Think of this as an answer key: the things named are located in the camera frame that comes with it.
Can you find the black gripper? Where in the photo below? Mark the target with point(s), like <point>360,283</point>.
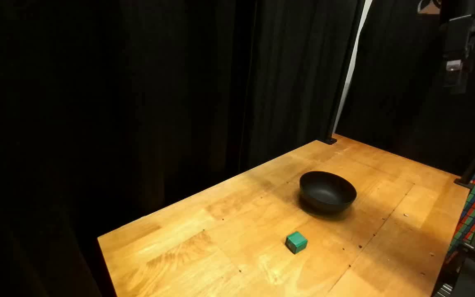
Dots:
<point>459,29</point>

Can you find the black bowl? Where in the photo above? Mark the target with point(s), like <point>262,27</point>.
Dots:
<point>327,190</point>

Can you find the green cube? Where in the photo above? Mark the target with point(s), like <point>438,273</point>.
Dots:
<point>298,241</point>

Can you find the white pole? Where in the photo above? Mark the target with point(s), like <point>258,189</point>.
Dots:
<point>352,60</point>

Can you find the black clamp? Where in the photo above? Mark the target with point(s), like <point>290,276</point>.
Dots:
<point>329,139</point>

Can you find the black curtain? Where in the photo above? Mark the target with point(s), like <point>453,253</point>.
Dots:
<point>194,83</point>

